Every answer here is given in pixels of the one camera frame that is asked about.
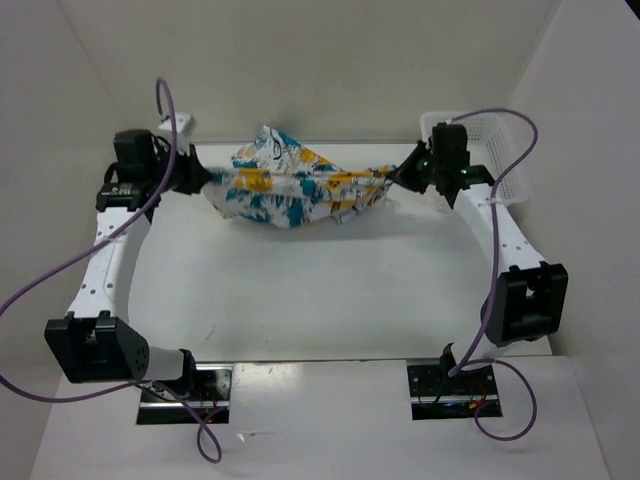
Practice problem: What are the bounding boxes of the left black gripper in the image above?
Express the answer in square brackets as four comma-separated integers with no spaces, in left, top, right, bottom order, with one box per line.
[147,141,211,196]

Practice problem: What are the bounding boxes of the patterned white yellow teal shorts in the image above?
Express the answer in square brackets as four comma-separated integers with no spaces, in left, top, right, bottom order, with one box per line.
[202,126,394,229]

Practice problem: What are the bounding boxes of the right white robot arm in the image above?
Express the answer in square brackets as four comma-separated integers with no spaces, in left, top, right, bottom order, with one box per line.
[390,113,569,393]

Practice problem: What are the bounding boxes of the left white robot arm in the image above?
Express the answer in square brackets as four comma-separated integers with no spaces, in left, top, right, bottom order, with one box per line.
[44,129,209,400]

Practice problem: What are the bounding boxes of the white plastic basket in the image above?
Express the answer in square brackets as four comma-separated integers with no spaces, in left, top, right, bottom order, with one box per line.
[420,112,530,205]

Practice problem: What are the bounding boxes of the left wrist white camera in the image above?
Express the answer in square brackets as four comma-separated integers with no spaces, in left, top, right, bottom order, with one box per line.
[157,113,197,137]

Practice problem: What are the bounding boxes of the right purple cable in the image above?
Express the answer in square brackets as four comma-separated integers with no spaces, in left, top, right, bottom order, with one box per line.
[447,108,539,441]

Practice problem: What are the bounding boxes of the purple cable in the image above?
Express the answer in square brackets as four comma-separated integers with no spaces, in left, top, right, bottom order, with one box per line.
[0,77,224,464]
[447,108,539,441]

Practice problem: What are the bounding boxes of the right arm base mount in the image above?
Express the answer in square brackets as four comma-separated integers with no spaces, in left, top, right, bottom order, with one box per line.
[406,359,503,421]

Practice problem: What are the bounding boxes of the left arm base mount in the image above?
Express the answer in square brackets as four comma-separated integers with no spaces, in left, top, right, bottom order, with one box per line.
[136,362,234,426]

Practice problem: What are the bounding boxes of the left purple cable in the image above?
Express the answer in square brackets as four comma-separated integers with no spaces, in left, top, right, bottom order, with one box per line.
[0,77,224,464]

